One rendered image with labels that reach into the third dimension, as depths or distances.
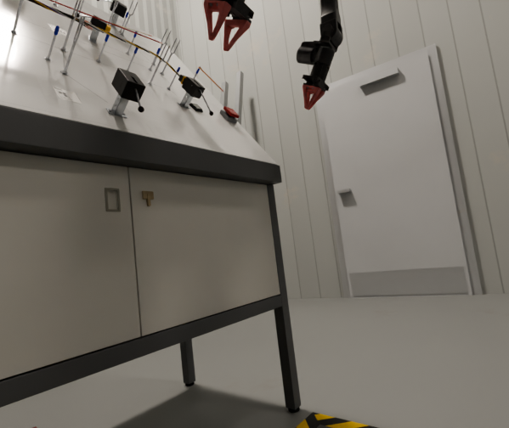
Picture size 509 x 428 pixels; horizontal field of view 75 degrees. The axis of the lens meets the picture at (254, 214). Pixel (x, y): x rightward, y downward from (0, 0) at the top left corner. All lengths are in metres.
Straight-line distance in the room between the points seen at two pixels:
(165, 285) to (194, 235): 0.16
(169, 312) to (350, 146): 2.87
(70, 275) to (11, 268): 0.10
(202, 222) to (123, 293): 0.30
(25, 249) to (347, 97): 3.26
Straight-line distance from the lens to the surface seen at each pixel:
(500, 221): 3.31
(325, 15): 1.33
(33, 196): 0.76
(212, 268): 0.97
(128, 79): 0.85
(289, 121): 3.87
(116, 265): 0.80
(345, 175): 3.45
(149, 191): 0.87
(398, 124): 3.42
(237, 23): 0.90
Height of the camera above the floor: 0.56
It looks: 6 degrees up
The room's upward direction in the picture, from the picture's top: 7 degrees counter-clockwise
